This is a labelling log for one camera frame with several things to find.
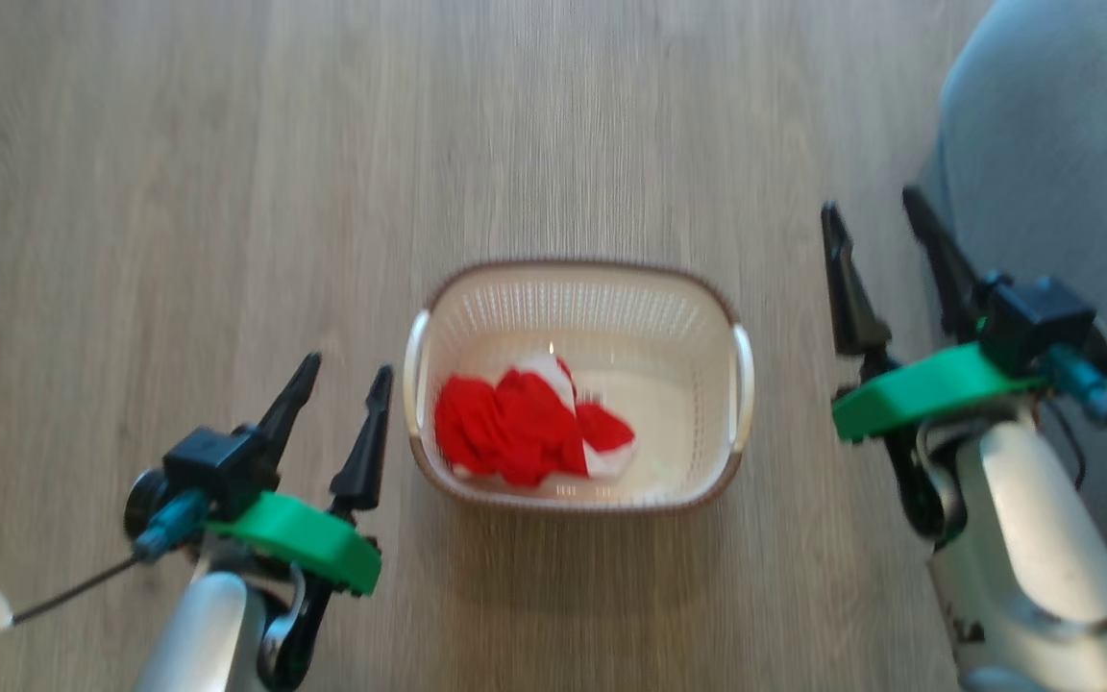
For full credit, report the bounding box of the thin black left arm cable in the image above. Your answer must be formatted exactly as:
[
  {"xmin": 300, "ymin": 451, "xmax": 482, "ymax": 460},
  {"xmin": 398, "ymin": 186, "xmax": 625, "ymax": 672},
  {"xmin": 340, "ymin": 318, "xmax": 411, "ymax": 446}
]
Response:
[{"xmin": 0, "ymin": 490, "xmax": 209, "ymax": 656}]

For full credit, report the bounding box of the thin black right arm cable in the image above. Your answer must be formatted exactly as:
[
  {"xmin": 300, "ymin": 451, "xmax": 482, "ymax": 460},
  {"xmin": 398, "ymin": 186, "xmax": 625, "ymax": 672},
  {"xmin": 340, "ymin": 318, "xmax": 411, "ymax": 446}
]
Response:
[{"xmin": 1044, "ymin": 346, "xmax": 1107, "ymax": 491}]

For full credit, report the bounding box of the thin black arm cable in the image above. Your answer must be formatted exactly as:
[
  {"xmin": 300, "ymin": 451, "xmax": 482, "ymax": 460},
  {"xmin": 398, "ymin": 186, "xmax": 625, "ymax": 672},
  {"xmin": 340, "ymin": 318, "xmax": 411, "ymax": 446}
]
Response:
[
  {"xmin": 1044, "ymin": 346, "xmax": 1107, "ymax": 491},
  {"xmin": 0, "ymin": 490, "xmax": 209, "ymax": 656}
]

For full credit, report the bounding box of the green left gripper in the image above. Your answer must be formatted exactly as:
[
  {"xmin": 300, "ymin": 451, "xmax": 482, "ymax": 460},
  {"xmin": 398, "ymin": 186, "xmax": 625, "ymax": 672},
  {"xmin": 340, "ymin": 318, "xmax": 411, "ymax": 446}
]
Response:
[{"xmin": 208, "ymin": 353, "xmax": 394, "ymax": 597}]

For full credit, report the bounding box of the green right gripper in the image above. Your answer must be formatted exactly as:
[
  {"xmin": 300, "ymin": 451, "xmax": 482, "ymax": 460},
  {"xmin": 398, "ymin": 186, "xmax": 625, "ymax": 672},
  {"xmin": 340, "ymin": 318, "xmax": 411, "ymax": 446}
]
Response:
[{"xmin": 821, "ymin": 185, "xmax": 1045, "ymax": 443}]

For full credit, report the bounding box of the red and white cloth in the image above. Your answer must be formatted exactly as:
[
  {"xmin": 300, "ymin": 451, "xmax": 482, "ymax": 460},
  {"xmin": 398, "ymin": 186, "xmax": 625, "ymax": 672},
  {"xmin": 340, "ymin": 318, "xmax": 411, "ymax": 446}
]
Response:
[{"xmin": 433, "ymin": 352, "xmax": 637, "ymax": 487}]

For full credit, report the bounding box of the beige plastic laundry basket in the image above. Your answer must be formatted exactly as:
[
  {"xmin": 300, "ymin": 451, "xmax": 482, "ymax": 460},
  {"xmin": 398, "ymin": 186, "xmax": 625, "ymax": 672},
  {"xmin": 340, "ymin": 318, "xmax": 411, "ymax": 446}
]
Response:
[{"xmin": 403, "ymin": 258, "xmax": 756, "ymax": 512}]

